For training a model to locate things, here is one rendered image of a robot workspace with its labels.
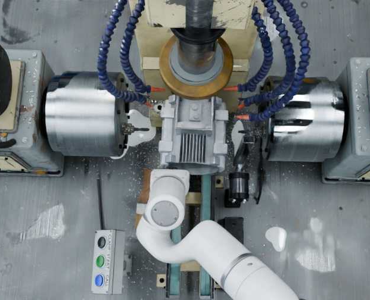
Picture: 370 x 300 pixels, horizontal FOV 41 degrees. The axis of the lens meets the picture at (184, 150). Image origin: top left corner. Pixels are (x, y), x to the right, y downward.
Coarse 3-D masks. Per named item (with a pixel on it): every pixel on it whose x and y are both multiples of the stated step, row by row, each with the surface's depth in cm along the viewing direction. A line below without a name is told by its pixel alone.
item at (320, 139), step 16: (272, 80) 140; (304, 80) 140; (320, 80) 141; (304, 96) 136; (320, 96) 136; (336, 96) 138; (288, 112) 135; (304, 112) 135; (320, 112) 135; (336, 112) 136; (256, 128) 144; (272, 128) 136; (288, 128) 135; (304, 128) 135; (320, 128) 135; (336, 128) 136; (272, 144) 138; (288, 144) 138; (304, 144) 137; (320, 144) 137; (336, 144) 139; (272, 160) 146; (288, 160) 145; (304, 160) 144; (320, 160) 144
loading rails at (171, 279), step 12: (204, 180) 155; (216, 180) 164; (192, 192) 162; (204, 192) 154; (192, 204) 161; (204, 204) 153; (204, 216) 152; (180, 228) 151; (180, 240) 150; (168, 264) 148; (180, 264) 149; (192, 264) 156; (168, 276) 147; (180, 276) 154; (204, 276) 148; (168, 288) 146; (204, 288) 147; (216, 288) 156
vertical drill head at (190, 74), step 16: (192, 0) 87; (208, 0) 87; (192, 16) 92; (208, 16) 92; (192, 32) 98; (176, 48) 119; (192, 48) 104; (208, 48) 105; (224, 48) 121; (160, 64) 120; (176, 64) 118; (192, 64) 112; (208, 64) 113; (224, 64) 120; (176, 80) 119; (192, 80) 117; (208, 80) 117; (224, 80) 119; (192, 96) 118; (208, 96) 120
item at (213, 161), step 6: (174, 96) 144; (216, 96) 144; (174, 102) 144; (216, 102) 143; (168, 156) 140; (174, 156) 140; (168, 162) 140; (174, 162) 140; (210, 162) 140; (216, 162) 139; (210, 174) 152
